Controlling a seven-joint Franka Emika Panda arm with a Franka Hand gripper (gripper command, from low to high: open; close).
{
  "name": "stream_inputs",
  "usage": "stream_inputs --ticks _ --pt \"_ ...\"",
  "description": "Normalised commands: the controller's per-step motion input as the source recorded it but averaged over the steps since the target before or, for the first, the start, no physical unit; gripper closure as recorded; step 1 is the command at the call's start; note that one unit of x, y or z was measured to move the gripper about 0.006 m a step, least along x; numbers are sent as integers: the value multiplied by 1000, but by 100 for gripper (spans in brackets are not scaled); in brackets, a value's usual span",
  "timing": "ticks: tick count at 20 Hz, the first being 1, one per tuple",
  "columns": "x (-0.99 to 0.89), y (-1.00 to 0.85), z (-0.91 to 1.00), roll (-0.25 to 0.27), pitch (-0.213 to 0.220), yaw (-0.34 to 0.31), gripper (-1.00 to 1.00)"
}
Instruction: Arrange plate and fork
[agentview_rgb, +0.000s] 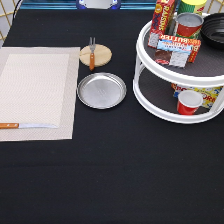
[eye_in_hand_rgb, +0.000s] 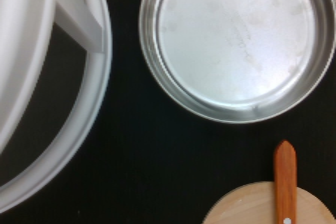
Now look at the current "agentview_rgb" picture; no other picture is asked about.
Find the black bowl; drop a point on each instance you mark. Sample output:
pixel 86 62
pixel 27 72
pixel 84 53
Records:
pixel 212 30

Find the red cup lower shelf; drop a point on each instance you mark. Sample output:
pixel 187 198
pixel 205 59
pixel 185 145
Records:
pixel 188 102

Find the yellow green canister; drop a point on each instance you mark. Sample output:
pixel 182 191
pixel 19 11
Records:
pixel 192 6

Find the beige woven placemat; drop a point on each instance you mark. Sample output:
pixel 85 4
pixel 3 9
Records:
pixel 38 86

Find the yellow popcorn box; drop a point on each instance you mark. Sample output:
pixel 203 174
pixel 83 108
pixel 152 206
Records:
pixel 209 94

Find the red raisins box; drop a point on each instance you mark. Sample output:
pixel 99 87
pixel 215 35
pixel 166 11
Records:
pixel 161 20

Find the wooden handled knife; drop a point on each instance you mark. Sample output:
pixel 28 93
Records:
pixel 25 125

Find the blue chocolate pudding box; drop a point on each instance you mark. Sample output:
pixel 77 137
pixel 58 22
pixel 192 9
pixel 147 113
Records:
pixel 172 53

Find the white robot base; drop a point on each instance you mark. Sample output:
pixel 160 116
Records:
pixel 98 4

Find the wooden handled fork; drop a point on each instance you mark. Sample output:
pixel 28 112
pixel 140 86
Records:
pixel 92 46

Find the round wooden coaster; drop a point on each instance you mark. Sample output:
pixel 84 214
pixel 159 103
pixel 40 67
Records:
pixel 102 55

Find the round silver metal plate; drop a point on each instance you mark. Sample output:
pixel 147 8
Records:
pixel 101 90

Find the white two-tier turntable shelf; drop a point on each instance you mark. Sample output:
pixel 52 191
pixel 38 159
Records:
pixel 152 81

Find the red can silver lid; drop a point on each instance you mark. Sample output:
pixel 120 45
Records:
pixel 188 25

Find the red butter box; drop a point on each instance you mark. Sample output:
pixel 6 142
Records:
pixel 195 45

